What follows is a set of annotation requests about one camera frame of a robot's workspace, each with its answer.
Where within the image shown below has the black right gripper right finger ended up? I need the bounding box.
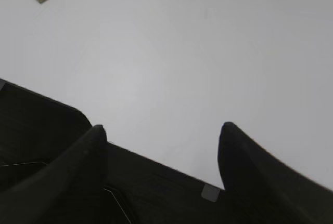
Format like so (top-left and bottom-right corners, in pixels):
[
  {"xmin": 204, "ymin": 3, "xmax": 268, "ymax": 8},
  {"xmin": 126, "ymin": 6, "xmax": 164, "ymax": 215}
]
[{"xmin": 217, "ymin": 122, "xmax": 332, "ymax": 223}]

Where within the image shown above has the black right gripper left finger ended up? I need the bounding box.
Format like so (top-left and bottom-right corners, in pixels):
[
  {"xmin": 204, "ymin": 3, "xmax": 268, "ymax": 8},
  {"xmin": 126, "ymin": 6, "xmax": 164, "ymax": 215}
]
[{"xmin": 1, "ymin": 125, "xmax": 108, "ymax": 223}]

